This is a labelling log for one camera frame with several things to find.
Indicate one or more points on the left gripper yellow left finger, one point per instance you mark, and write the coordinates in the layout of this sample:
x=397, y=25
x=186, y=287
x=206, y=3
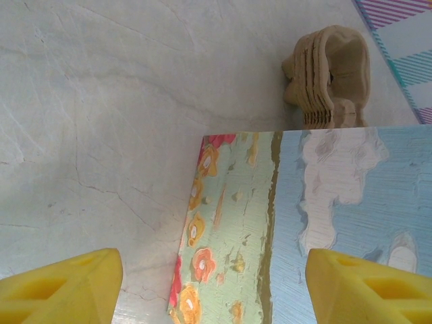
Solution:
x=60, y=293

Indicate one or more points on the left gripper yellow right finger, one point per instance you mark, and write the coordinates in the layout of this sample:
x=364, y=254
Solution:
x=364, y=297

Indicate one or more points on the painted paper gift bag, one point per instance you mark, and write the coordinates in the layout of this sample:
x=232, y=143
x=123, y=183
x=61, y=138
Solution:
x=303, y=202

